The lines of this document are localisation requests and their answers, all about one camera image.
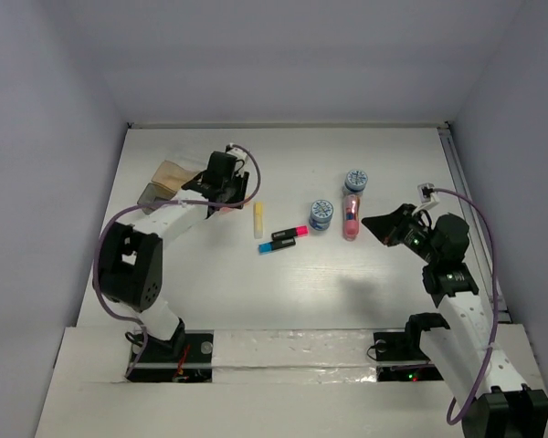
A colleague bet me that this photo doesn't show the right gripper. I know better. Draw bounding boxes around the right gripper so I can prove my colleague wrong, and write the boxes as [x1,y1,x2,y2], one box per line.
[360,203,439,264]

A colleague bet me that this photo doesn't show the yellow highlighter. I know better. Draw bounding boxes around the yellow highlighter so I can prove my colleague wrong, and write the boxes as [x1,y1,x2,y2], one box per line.
[253,202,264,239]

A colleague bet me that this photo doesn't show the pink clear tube case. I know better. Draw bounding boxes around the pink clear tube case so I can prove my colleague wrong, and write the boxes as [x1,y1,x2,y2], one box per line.
[342,193,360,241]

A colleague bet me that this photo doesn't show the blue highlighter black body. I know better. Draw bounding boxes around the blue highlighter black body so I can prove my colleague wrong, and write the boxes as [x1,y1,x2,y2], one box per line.
[258,237,296,255]

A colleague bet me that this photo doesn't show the pink highlighter black body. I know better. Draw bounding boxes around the pink highlighter black body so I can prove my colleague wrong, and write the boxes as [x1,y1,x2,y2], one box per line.
[271,225,309,241]

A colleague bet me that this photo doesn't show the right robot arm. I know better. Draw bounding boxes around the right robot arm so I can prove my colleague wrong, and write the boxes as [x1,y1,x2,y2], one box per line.
[361,204,548,437]

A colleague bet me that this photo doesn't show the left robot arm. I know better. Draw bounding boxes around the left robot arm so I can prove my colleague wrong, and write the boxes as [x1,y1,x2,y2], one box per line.
[92,143,255,360]

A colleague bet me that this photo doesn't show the amber plastic bin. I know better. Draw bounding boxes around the amber plastic bin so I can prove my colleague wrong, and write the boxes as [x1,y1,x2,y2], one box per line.
[151,161,199,200]

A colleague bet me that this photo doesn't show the grey plastic bin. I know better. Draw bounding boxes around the grey plastic bin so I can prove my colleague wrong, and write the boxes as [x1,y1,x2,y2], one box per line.
[137,182,176,215]

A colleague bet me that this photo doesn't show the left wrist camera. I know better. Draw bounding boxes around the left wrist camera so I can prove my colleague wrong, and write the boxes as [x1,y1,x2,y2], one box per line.
[226,143,248,163]

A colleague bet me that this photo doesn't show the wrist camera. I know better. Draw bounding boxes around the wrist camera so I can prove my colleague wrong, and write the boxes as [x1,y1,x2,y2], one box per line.
[226,143,248,163]
[417,182,439,203]

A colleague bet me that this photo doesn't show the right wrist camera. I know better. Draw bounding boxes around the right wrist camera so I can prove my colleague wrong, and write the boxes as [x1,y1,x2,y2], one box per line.
[417,182,439,203]

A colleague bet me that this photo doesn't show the aluminium side rail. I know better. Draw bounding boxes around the aluminium side rail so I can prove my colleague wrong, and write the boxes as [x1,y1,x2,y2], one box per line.
[437,124,494,303]

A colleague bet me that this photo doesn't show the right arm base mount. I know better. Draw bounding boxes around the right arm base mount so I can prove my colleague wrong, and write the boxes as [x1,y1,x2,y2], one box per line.
[366,331,443,382]

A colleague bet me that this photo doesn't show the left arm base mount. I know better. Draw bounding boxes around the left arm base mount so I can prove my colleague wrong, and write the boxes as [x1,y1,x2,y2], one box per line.
[127,330,214,383]

